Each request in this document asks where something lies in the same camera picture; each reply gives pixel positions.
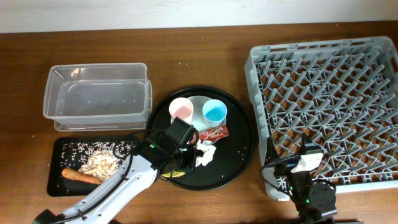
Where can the orange carrot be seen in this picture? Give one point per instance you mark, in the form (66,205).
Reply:
(75,175)

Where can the grey dishwasher rack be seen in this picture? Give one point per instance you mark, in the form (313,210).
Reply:
(342,94)

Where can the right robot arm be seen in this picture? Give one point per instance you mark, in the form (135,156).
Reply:
(314,199)

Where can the black rectangular tray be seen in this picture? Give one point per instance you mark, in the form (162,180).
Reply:
(73,152)

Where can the red snack wrapper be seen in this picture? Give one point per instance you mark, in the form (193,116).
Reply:
(212,134)

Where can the black round tray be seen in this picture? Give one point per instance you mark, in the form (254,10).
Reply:
(233,153)

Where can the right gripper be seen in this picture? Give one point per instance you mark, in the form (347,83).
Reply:
(273,152)

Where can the light grey plate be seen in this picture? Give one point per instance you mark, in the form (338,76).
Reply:
(198,119)

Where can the clear plastic storage bin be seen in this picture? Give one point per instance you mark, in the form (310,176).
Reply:
(98,97)

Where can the pink cup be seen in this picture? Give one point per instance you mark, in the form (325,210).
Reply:
(181,108)

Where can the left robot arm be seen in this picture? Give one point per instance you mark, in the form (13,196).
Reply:
(107,200)

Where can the white tissue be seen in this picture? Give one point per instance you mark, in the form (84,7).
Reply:
(208,150)

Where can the yellow bowl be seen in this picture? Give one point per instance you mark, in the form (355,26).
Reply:
(172,174)

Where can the blue cup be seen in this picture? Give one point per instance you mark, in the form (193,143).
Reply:
(214,112)

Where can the food scraps pile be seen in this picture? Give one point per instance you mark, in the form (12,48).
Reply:
(102,165)

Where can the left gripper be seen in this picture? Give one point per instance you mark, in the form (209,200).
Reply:
(189,167)

